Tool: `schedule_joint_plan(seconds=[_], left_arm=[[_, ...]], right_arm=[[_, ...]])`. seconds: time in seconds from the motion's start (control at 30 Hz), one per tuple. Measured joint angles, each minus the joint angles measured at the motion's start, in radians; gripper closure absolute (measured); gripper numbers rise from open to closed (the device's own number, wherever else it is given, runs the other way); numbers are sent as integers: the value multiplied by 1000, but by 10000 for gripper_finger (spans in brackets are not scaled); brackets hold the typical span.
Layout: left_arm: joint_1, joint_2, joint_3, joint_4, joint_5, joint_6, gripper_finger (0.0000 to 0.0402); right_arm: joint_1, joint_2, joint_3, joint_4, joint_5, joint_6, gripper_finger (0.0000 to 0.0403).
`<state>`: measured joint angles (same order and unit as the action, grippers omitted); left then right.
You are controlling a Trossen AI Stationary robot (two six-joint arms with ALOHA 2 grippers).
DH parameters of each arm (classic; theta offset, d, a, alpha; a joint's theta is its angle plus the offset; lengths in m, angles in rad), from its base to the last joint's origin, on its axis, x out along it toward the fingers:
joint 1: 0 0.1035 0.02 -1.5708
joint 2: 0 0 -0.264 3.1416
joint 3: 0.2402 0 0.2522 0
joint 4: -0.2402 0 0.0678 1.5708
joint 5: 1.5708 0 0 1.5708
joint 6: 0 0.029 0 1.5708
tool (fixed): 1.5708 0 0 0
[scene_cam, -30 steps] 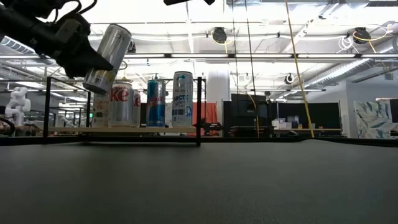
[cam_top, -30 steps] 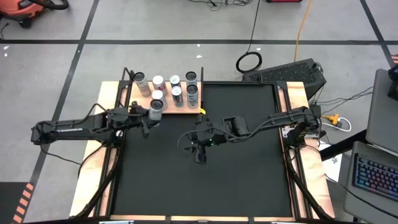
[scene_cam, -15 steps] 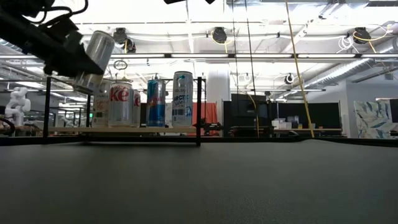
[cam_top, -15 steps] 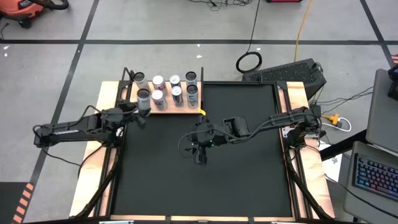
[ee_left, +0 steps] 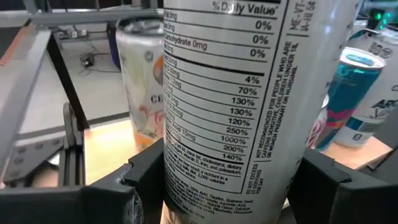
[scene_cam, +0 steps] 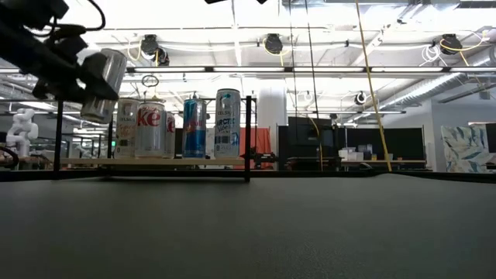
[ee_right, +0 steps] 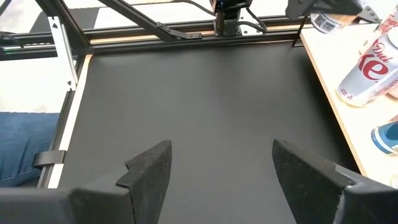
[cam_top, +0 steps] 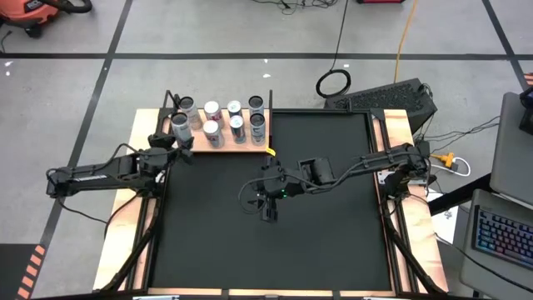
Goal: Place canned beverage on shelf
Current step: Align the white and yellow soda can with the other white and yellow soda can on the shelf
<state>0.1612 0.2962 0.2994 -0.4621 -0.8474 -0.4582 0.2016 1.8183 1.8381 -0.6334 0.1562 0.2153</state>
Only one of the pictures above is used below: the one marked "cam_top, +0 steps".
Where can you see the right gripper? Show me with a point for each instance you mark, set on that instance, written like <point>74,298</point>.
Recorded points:
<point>277,183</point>

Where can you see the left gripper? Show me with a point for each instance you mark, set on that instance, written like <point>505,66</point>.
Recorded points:
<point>160,160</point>

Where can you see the silver Diet Coke can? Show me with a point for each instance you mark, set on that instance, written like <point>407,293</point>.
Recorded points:
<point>212,132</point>
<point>213,110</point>

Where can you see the white Celsius Tropical Vibe can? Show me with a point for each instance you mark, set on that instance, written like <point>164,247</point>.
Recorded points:
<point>191,112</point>

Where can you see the blue silver Red Bull can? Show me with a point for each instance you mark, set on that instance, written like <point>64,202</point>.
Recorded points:
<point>234,107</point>
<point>237,127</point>

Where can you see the white Celsius Arctic Vibe can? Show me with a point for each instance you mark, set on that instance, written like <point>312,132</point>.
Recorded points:
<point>255,104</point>

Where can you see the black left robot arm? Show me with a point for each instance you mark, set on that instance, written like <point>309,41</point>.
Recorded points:
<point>91,177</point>

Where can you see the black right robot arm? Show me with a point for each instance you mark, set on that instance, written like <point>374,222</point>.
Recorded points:
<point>375,160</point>

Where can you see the wooden shelf board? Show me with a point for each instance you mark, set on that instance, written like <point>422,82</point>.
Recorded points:
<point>200,144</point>

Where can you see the black table mat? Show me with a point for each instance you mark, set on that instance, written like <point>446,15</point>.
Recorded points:
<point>312,241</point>

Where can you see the black perforated computer case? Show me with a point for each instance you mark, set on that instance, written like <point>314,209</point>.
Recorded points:
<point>395,98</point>

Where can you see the orange power splitter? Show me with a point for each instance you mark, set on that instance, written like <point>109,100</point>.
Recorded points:
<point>446,158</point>

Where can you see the black desk leg bar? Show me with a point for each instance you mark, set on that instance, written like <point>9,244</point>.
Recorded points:
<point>458,195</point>

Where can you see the orange black hazard strip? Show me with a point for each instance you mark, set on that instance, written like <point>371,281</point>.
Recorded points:
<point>31,271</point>

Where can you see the orange shop vacuum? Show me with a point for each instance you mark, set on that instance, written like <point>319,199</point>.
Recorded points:
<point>25,14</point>

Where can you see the backlit keyboard on right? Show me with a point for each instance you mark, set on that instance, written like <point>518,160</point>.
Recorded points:
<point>504,237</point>

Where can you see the red equipment edge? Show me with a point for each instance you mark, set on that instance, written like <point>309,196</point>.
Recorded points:
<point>379,1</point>

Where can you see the grey laptop lid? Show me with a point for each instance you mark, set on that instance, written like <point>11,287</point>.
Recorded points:
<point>512,146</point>

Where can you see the black device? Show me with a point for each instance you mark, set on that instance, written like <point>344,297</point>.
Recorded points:
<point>526,110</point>

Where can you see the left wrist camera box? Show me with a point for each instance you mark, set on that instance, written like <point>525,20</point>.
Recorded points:
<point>161,141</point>

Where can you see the black diagonal frame strut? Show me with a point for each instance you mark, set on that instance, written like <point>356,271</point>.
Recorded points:
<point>412,255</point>
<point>134,246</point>

